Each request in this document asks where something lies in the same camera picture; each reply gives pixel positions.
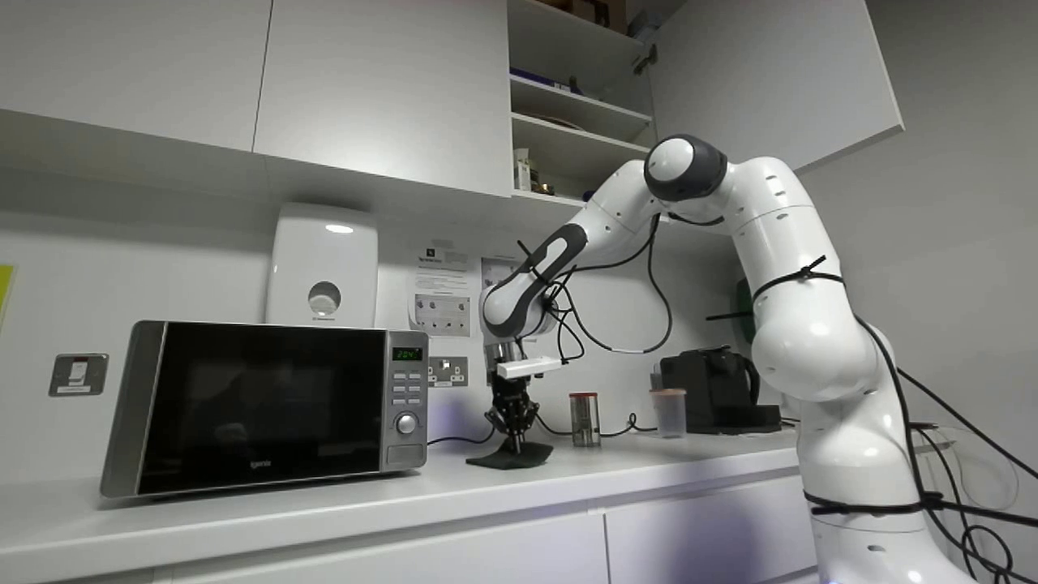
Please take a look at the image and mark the white base cabinets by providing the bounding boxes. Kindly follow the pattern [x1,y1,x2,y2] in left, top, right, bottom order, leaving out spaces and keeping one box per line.
[141,473,823,584]

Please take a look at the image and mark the black coffee machine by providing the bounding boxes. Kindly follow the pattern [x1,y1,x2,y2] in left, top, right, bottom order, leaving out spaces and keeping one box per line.
[659,345,787,439]

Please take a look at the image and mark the white wall dispenser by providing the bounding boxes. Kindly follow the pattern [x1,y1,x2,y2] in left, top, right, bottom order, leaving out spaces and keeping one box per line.
[264,202,382,332]

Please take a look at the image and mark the white open shelf cabinet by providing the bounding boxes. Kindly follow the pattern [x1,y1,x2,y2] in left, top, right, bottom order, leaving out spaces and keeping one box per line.
[505,0,661,215]

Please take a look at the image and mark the white wall cabinet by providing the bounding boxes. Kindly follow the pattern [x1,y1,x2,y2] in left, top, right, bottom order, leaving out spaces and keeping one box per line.
[254,0,517,202]
[0,0,275,155]

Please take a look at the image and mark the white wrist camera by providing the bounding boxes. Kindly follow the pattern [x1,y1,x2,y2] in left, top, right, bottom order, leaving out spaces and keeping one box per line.
[492,353,569,382]

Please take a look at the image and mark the small metal can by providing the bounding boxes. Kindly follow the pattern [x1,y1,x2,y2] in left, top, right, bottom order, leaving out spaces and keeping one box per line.
[569,389,608,452]

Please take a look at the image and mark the metal wall socket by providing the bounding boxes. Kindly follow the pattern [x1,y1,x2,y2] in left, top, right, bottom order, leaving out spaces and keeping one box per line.
[429,353,473,389]

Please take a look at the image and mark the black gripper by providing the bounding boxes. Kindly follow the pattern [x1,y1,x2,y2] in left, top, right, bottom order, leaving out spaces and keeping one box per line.
[491,377,542,447]

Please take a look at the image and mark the silver black microwave oven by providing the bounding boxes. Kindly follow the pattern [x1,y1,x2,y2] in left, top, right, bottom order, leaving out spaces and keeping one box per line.
[99,319,431,502]

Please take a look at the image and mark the dark green towel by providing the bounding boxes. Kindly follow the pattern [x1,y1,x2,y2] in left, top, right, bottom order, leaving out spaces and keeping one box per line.
[464,435,555,473]

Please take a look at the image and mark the translucent plastic cup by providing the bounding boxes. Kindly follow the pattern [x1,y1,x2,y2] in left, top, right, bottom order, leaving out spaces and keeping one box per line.
[648,386,693,440]

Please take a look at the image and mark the white open cabinet door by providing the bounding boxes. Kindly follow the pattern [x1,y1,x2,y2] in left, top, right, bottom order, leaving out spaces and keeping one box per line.
[647,0,908,174]

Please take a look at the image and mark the black microwave power cable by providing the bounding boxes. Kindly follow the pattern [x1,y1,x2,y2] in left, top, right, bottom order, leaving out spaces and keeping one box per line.
[427,424,498,452]

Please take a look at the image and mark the metal wall switch plate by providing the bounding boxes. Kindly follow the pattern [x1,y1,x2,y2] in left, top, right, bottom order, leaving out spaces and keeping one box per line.
[47,350,111,398]

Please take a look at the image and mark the small wall label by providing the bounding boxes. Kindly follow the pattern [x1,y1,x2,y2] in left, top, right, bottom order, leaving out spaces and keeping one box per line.
[415,239,477,274]

